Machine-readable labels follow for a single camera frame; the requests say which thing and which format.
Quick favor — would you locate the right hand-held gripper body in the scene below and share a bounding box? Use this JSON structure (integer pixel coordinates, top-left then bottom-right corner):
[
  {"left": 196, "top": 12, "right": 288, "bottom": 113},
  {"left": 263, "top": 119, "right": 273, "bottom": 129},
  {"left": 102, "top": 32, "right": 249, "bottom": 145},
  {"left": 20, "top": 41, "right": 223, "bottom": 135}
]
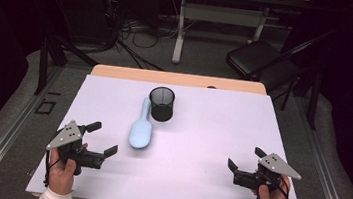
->
[{"left": 231, "top": 149, "right": 305, "bottom": 199}]

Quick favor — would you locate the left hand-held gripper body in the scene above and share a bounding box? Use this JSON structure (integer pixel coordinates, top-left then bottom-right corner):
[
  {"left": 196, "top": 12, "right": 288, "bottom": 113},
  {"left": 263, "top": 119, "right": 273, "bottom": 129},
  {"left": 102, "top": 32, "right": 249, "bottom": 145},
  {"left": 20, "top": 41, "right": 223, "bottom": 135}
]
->
[{"left": 43, "top": 117, "right": 109, "bottom": 179}]

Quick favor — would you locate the light blue hairbrush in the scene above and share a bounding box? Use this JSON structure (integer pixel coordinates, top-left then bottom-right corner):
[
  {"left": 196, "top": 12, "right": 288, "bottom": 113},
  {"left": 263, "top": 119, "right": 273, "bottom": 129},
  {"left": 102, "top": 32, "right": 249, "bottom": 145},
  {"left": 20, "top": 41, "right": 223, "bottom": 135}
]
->
[{"left": 127, "top": 96, "right": 157, "bottom": 151}]

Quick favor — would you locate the black mesh cup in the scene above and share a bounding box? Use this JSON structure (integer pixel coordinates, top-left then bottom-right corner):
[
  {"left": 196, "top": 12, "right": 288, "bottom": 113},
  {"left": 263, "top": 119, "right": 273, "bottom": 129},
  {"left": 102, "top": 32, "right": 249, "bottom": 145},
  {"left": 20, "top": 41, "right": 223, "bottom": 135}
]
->
[{"left": 146, "top": 84, "right": 178, "bottom": 124}]

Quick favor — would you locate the person's left hand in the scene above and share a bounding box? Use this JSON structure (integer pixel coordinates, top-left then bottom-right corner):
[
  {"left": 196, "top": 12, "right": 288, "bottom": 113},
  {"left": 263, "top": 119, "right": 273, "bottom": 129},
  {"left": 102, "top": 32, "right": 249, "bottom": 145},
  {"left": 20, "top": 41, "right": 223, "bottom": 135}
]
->
[{"left": 45, "top": 147, "right": 79, "bottom": 197}]

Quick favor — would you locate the white table mat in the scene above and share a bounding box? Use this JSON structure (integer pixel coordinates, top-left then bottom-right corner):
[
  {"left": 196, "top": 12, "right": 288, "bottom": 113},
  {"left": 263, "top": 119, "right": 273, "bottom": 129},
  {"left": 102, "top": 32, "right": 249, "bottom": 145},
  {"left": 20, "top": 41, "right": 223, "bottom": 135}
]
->
[{"left": 25, "top": 68, "right": 317, "bottom": 199}]

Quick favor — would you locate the black metal stand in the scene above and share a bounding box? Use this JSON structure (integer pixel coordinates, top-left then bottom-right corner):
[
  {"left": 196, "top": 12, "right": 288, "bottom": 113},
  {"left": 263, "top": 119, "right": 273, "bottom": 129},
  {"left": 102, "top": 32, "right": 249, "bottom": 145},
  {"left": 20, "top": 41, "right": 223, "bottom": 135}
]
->
[
  {"left": 306, "top": 69, "right": 324, "bottom": 131},
  {"left": 33, "top": 33, "right": 103, "bottom": 102}
]

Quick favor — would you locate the wooden table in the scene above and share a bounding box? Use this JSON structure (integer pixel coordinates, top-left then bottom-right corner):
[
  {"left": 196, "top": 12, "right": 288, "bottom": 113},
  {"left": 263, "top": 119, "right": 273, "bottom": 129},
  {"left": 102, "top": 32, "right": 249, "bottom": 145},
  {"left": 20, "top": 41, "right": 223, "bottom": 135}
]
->
[{"left": 32, "top": 58, "right": 315, "bottom": 199}]

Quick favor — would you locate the black folding chair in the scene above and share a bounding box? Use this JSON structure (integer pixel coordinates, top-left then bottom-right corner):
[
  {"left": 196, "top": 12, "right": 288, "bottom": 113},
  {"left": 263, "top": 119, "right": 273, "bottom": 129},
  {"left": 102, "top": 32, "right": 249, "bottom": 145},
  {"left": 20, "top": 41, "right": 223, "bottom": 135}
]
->
[{"left": 220, "top": 16, "right": 338, "bottom": 117}]

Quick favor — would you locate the white background desk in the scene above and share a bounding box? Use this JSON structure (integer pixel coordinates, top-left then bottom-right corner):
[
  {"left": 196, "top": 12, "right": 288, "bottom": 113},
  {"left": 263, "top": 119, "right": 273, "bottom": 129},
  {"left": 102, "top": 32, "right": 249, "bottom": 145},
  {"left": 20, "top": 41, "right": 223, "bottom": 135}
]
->
[{"left": 152, "top": 0, "right": 313, "bottom": 79}]

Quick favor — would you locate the left hand-held gripper cable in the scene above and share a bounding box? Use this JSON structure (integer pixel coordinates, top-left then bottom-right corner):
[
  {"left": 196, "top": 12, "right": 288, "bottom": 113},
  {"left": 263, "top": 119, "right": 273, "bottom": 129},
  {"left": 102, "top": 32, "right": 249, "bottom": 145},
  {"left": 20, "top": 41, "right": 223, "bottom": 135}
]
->
[{"left": 41, "top": 149, "right": 60, "bottom": 188}]

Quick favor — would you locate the metal floor rail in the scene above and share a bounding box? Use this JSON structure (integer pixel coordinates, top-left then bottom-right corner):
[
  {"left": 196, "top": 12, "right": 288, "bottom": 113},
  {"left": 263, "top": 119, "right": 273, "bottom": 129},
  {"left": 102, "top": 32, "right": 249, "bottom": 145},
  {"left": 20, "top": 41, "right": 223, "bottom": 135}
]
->
[
  {"left": 282, "top": 92, "right": 353, "bottom": 199},
  {"left": 0, "top": 58, "right": 66, "bottom": 199}
]

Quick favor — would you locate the floor cable bundle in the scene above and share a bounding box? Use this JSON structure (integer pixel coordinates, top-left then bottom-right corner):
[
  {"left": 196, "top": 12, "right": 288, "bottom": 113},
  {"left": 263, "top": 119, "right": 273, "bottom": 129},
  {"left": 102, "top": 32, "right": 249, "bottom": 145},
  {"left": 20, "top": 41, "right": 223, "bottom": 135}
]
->
[{"left": 99, "top": 0, "right": 199, "bottom": 75}]

